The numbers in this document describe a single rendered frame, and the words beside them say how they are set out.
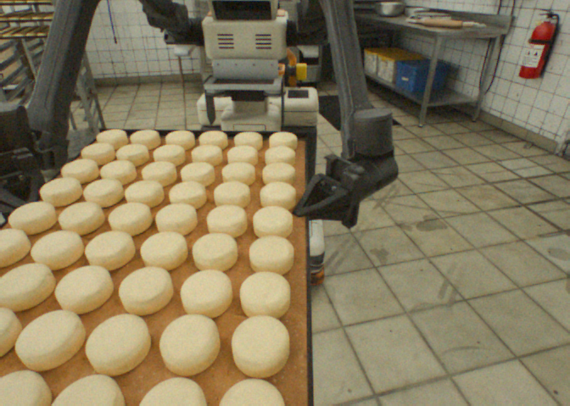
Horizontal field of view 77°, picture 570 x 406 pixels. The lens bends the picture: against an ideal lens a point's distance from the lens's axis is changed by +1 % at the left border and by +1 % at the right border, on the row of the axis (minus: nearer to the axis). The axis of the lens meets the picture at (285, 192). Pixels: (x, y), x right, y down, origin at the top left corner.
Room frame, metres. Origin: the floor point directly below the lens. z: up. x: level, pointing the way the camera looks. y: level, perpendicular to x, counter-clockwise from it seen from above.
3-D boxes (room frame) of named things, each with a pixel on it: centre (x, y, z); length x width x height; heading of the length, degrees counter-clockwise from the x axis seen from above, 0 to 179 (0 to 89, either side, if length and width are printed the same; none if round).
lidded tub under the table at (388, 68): (4.50, -1.39, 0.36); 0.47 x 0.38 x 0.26; 104
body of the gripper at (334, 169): (0.48, -0.10, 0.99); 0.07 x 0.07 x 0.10; 42
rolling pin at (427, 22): (3.69, -1.48, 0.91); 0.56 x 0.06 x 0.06; 43
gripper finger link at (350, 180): (0.43, -0.05, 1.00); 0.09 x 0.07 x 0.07; 132
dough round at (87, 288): (0.27, 0.20, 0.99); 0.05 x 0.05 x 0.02
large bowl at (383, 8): (4.89, -1.27, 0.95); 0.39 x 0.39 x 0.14
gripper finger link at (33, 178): (0.45, 0.38, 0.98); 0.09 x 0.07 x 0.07; 43
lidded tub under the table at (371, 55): (4.89, -1.29, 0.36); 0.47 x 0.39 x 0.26; 103
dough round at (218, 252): (0.32, 0.08, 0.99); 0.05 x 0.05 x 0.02
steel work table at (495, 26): (4.36, -1.43, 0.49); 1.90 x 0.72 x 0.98; 14
